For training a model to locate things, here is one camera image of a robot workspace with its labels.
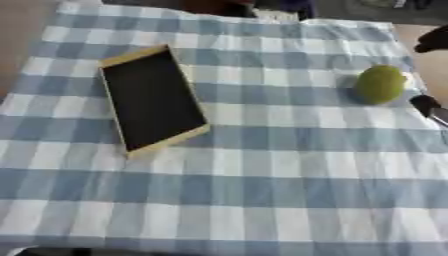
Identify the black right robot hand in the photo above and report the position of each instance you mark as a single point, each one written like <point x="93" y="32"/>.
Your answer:
<point x="433" y="40"/>

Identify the green toy fruit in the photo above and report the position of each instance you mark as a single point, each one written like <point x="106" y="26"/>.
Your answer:
<point x="380" y="84"/>

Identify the tan cardboard box black inside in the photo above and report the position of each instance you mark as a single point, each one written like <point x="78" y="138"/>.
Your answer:
<point x="153" y="101"/>

